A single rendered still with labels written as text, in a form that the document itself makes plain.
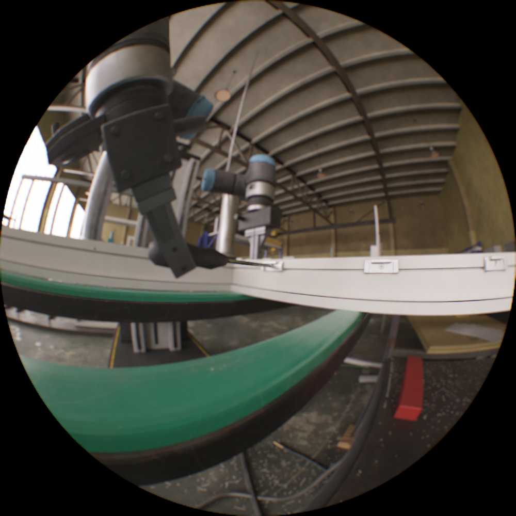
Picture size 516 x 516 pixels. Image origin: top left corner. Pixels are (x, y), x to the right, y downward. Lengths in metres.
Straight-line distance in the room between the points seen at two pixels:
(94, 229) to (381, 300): 0.95
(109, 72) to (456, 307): 0.39
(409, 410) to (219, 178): 0.86
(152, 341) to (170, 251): 1.12
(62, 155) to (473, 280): 0.44
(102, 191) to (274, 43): 7.31
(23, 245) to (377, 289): 0.55
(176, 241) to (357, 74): 8.40
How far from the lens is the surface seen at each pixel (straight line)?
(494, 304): 0.28
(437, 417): 0.53
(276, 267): 0.30
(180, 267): 0.18
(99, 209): 0.86
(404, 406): 0.46
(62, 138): 0.18
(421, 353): 0.82
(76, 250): 0.33
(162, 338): 1.26
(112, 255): 0.32
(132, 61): 0.18
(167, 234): 0.16
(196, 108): 0.31
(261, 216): 0.46
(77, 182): 2.91
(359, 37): 8.03
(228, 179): 0.62
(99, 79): 0.19
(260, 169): 0.53
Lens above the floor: 0.91
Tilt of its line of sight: 6 degrees up
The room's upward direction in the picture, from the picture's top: 4 degrees clockwise
